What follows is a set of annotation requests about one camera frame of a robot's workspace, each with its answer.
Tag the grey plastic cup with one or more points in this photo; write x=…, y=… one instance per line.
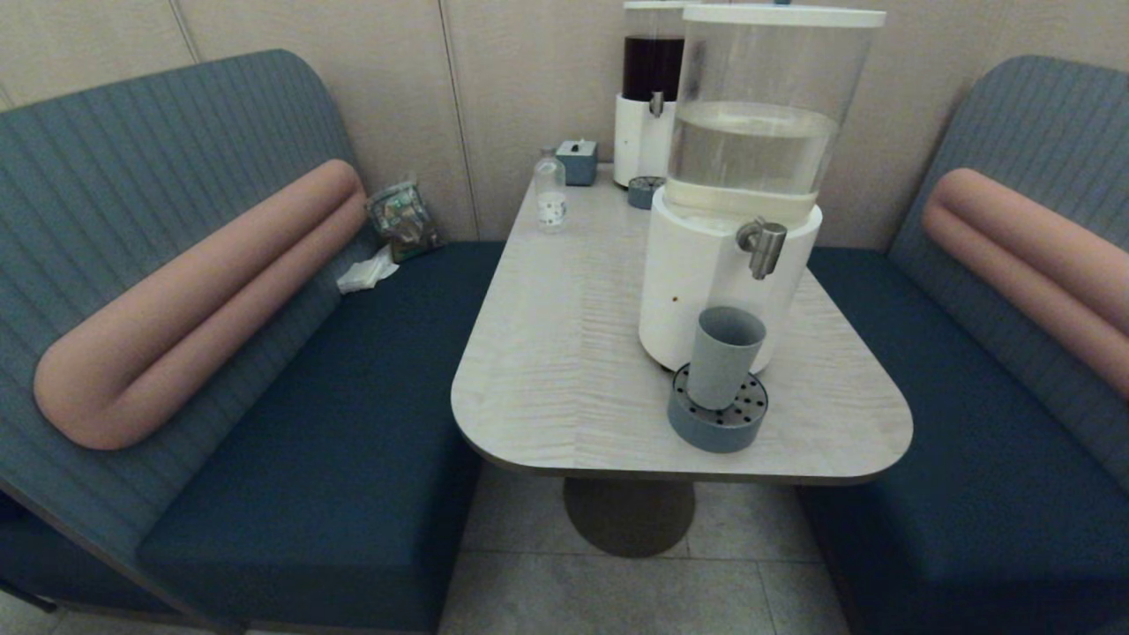
x=723, y=362

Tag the printed snack bag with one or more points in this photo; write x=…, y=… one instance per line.
x=404, y=220

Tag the blue perforated drip tray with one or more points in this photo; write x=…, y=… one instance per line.
x=714, y=434

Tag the blue-grey tissue box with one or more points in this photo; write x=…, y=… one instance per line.
x=578, y=163

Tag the dark drink dispenser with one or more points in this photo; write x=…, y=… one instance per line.
x=637, y=141

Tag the pink bolster cushion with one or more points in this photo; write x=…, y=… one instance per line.
x=1032, y=256
x=176, y=326

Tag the small blue drip tray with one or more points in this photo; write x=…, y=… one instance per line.
x=642, y=196

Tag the bronze table pedestal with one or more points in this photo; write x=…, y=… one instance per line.
x=628, y=520

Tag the metal water dispenser tap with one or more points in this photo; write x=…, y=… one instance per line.
x=766, y=249

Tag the metal dark dispenser tap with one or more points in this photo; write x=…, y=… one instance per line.
x=656, y=104

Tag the large clear water dispenser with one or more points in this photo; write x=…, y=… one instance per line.
x=706, y=287

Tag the crumpled white tissue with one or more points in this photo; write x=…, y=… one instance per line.
x=366, y=273

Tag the clear plastic bottle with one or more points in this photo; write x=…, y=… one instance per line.
x=550, y=198

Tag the blue booth sofa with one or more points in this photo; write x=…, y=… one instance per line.
x=970, y=459
x=335, y=423

